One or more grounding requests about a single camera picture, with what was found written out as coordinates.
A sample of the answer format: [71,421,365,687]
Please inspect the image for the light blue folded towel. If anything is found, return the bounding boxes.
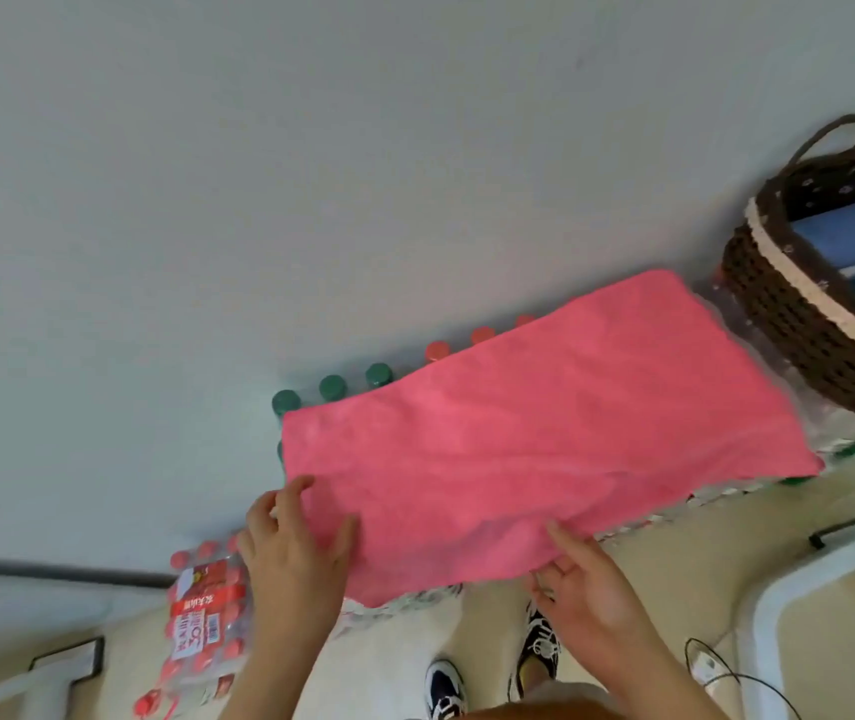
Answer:
[787,199,855,272]

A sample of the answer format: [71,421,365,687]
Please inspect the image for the pack of green cap bottles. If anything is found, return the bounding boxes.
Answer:
[271,362,399,467]

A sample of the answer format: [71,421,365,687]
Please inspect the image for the person's left shoe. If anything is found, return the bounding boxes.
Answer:
[425,658,468,720]

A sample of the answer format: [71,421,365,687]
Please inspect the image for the person's right shoe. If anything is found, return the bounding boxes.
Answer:
[507,601,563,703]

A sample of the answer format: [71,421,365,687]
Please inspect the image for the person's right forearm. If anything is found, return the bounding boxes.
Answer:
[585,633,730,720]

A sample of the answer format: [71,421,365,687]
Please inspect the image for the person's shoe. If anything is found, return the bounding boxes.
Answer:
[425,658,468,720]
[507,601,563,703]

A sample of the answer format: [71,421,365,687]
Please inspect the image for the pack of red cap bottles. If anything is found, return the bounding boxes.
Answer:
[424,313,541,365]

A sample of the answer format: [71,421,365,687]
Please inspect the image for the black cable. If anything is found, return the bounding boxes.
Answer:
[684,637,805,720]

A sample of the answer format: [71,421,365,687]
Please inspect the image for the person's left hand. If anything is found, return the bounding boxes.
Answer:
[236,475,360,647]

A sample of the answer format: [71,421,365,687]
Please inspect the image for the person's tan shorts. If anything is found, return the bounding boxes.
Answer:
[463,683,625,720]

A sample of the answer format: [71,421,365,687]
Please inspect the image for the white plug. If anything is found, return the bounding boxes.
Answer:
[693,650,730,688]

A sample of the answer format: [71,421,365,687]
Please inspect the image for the brown woven basket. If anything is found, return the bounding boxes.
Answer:
[720,114,855,434]

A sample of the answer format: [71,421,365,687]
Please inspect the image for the pink towel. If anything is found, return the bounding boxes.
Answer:
[279,269,826,610]

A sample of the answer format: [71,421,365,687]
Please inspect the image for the person's left forearm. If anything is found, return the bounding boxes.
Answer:
[217,628,340,720]

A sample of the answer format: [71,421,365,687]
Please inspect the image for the white plastic bin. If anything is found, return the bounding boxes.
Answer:
[735,526,855,720]

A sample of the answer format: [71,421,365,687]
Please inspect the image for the red label wrapped bottle pack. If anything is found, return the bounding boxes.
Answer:
[133,533,256,720]

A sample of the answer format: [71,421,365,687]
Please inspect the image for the clear wrapped bottle pack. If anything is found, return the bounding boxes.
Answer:
[592,280,855,545]

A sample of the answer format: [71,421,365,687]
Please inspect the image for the person's right hand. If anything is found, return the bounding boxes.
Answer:
[523,519,667,673]

